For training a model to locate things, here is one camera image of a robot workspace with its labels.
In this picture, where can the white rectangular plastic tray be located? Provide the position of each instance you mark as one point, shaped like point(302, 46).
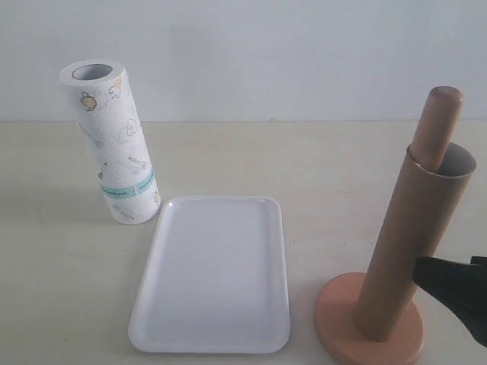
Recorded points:
point(215, 279)

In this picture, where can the printed white paper towel roll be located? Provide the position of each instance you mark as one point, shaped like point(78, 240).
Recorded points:
point(102, 104)

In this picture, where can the brown cardboard tube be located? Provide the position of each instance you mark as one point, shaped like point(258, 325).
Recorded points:
point(419, 212)

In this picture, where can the wooden paper towel holder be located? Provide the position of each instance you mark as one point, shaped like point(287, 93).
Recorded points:
point(335, 306)

